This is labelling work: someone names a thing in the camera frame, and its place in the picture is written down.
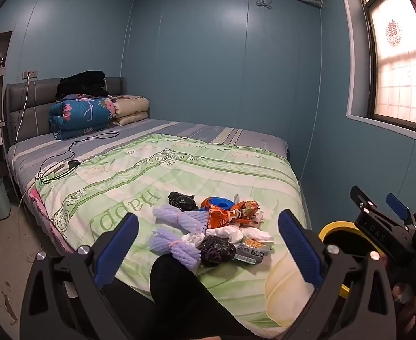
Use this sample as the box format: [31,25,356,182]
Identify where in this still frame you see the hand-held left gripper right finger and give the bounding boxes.
[277,210,402,340]

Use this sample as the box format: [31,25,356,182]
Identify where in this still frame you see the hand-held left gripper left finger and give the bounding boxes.
[20,212,152,340]

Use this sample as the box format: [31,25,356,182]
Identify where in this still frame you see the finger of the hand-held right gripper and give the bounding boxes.
[386,193,416,225]
[350,185,380,216]

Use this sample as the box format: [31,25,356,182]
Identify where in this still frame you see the yellow trash bin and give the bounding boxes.
[317,220,389,300]

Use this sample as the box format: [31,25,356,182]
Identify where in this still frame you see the purple foam net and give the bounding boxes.
[151,228,203,270]
[153,205,210,234]

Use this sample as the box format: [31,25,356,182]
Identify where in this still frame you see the large black plastic bag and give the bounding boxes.
[199,237,237,268]

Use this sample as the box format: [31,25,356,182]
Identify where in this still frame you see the person's right hand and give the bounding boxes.
[394,281,416,337]

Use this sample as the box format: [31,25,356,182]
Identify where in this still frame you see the grey snack packet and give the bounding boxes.
[234,237,270,264]

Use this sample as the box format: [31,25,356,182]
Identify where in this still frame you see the red noodle wrapper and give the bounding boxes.
[229,200,263,225]

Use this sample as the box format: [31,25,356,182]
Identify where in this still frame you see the white plastic wrap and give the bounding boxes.
[181,232,209,252]

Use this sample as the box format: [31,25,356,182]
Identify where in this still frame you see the small black plastic bag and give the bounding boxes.
[168,191,199,211]

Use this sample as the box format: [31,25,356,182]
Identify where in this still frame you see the orange snack wrapper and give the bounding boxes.
[208,207,242,229]

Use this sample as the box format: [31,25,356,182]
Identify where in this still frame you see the blue plastic bag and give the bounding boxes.
[208,197,237,214]

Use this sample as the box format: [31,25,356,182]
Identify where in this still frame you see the white power strip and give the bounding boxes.
[40,161,65,176]

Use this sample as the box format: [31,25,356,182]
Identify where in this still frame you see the green printed quilt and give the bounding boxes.
[34,134,313,330]

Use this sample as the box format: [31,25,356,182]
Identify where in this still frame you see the brown framed window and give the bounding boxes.
[350,0,416,137]

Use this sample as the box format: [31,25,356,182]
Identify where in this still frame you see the bed with striped sheet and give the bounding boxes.
[5,117,313,330]

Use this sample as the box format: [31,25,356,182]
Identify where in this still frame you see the blue floral folded quilt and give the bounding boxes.
[49,94,118,140]

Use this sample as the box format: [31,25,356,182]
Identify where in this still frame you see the beige folded quilt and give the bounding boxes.
[111,95,150,126]

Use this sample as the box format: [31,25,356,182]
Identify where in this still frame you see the grey bed headboard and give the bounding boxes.
[5,77,128,149]

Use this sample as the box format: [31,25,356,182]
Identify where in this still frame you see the black clothes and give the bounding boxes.
[55,71,110,100]

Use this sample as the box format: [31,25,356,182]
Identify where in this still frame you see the red paper cutout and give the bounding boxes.
[386,20,401,47]

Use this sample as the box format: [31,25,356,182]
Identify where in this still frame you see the black cable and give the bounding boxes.
[34,130,120,185]

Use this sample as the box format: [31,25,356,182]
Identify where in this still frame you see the white charging cable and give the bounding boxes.
[15,76,31,146]

